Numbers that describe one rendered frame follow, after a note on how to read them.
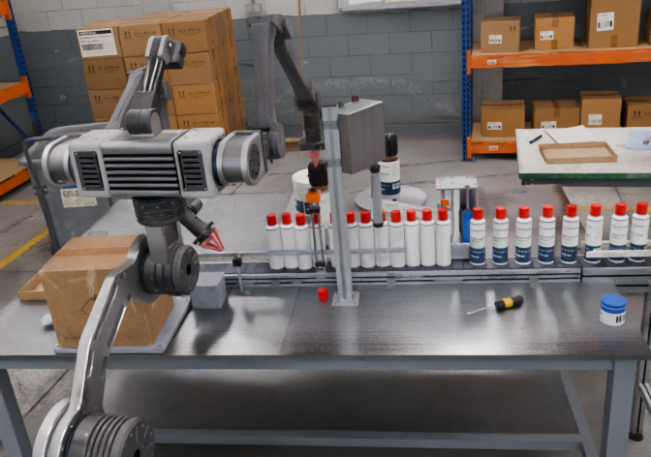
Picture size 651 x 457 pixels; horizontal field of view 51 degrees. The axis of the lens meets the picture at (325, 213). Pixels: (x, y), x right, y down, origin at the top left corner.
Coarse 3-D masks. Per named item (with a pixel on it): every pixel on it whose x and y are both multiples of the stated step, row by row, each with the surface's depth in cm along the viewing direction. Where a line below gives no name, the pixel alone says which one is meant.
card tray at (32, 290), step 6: (36, 276) 257; (30, 282) 254; (36, 282) 257; (24, 288) 250; (30, 288) 253; (36, 288) 255; (42, 288) 255; (18, 294) 246; (24, 294) 246; (30, 294) 246; (36, 294) 245; (42, 294) 245; (24, 300) 247; (30, 300) 247; (36, 300) 246; (42, 300) 246
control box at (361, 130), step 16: (352, 112) 201; (368, 112) 207; (352, 128) 202; (368, 128) 208; (384, 128) 214; (352, 144) 204; (368, 144) 210; (384, 144) 216; (352, 160) 206; (368, 160) 212
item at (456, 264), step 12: (204, 264) 251; (216, 264) 250; (228, 264) 249; (252, 264) 247; (264, 264) 247; (420, 264) 237; (456, 264) 234; (468, 264) 234; (492, 264) 232; (516, 264) 231; (540, 264) 229; (552, 264) 229; (564, 264) 228; (576, 264) 227
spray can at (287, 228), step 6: (282, 216) 235; (288, 216) 235; (282, 222) 236; (288, 222) 235; (282, 228) 236; (288, 228) 235; (282, 234) 237; (288, 234) 236; (282, 240) 238; (288, 240) 237; (294, 240) 238; (288, 246) 238; (294, 246) 239; (288, 258) 240; (294, 258) 240; (288, 264) 241; (294, 264) 241
